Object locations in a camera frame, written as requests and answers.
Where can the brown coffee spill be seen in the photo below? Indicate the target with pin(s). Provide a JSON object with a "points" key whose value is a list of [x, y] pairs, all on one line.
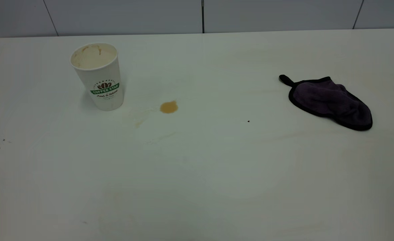
{"points": [[169, 107]]}

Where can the purple cloth with black trim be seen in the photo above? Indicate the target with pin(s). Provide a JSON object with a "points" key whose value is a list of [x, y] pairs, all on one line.
{"points": [[330, 100]]}

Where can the white paper coffee cup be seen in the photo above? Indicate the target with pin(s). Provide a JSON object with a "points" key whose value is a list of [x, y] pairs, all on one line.
{"points": [[101, 78]]}

